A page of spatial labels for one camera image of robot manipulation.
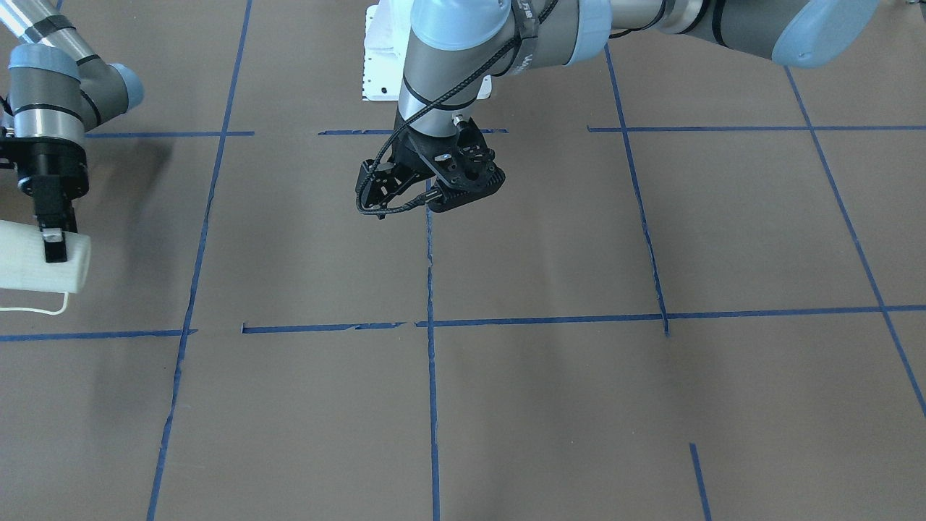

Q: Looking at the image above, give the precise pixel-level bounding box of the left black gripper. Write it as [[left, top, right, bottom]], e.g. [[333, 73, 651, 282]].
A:
[[356, 130, 436, 220]]

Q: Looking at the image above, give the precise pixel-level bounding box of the white mug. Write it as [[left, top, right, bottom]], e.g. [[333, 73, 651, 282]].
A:
[[1, 221, 92, 315]]

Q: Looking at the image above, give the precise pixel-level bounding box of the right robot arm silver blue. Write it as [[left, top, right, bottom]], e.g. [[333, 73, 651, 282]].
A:
[[1, 1, 145, 263]]

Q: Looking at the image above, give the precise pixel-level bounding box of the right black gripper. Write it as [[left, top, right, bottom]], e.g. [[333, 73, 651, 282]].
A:
[[1, 129, 89, 263]]

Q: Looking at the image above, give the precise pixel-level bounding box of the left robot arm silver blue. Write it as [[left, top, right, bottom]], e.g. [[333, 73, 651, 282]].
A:
[[356, 1, 878, 219]]

